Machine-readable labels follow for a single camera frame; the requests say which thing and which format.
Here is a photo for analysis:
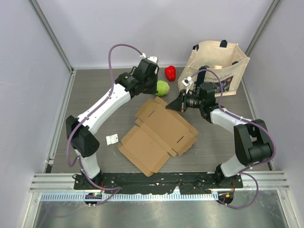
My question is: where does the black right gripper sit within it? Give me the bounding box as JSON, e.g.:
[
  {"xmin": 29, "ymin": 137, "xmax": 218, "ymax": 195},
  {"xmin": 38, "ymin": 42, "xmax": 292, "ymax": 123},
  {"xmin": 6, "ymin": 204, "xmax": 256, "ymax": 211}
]
[{"xmin": 166, "ymin": 89, "xmax": 204, "ymax": 113}]

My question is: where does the brown cardboard box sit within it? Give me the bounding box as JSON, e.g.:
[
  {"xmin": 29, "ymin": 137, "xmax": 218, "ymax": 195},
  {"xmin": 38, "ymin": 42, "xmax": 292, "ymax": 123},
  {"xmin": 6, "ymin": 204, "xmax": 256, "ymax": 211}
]
[{"xmin": 118, "ymin": 97, "xmax": 198, "ymax": 177}]

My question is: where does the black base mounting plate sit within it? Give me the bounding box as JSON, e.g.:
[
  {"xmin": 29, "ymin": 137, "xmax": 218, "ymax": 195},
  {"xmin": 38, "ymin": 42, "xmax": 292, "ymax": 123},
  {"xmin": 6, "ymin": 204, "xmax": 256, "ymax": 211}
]
[{"xmin": 73, "ymin": 172, "xmax": 244, "ymax": 194}]

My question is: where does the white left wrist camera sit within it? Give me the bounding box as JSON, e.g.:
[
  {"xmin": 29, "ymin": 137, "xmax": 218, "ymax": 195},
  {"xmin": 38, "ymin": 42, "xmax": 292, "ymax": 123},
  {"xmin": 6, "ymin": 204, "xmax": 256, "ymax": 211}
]
[{"xmin": 147, "ymin": 56, "xmax": 159, "ymax": 64}]

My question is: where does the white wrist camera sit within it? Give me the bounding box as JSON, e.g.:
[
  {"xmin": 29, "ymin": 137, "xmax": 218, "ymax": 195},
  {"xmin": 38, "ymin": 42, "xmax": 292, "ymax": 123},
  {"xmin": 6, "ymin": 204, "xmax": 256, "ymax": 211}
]
[
  {"xmin": 147, "ymin": 56, "xmax": 159, "ymax": 64},
  {"xmin": 182, "ymin": 76, "xmax": 193, "ymax": 93}
]

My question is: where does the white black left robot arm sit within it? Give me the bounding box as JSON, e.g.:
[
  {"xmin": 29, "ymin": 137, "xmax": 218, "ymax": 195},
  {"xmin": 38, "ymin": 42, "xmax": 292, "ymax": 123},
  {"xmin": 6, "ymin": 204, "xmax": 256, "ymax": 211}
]
[{"xmin": 66, "ymin": 57, "xmax": 159, "ymax": 190}]

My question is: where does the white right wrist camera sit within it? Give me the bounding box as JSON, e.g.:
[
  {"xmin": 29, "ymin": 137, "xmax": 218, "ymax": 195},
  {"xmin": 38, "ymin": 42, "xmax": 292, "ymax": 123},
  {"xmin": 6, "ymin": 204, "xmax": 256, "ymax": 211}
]
[{"xmin": 182, "ymin": 76, "xmax": 193, "ymax": 93}]

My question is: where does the green cabbage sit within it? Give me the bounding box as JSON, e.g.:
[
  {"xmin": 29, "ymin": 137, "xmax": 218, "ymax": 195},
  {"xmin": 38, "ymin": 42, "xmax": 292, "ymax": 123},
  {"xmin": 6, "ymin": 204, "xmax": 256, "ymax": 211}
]
[{"xmin": 155, "ymin": 80, "xmax": 170, "ymax": 97}]

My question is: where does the white slotted cable duct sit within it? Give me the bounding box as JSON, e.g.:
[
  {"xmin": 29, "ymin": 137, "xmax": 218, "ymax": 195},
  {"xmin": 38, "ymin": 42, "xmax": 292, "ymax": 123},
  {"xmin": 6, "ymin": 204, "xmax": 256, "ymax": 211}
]
[{"xmin": 40, "ymin": 191, "xmax": 219, "ymax": 202}]

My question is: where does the beige canvas tote bag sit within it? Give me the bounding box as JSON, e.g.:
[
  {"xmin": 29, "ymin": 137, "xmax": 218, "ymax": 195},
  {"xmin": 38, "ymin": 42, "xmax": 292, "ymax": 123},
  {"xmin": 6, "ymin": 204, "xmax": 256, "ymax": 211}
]
[{"xmin": 178, "ymin": 40, "xmax": 250, "ymax": 97}]

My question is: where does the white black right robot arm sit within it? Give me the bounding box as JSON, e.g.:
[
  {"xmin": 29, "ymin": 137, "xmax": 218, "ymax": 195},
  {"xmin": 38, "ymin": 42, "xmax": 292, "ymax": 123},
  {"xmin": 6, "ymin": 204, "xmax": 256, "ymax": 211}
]
[{"xmin": 166, "ymin": 83, "xmax": 274, "ymax": 188}]

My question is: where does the red bell pepper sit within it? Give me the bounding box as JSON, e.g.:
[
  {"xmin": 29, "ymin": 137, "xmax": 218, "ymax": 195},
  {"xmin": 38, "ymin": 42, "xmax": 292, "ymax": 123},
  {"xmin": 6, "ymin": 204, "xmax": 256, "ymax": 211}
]
[{"xmin": 164, "ymin": 66, "xmax": 176, "ymax": 82}]

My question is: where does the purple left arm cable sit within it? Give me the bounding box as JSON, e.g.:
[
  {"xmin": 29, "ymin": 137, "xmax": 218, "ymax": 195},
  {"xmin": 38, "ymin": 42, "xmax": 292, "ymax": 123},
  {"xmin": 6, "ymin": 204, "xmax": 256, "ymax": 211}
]
[{"xmin": 45, "ymin": 43, "xmax": 147, "ymax": 218}]

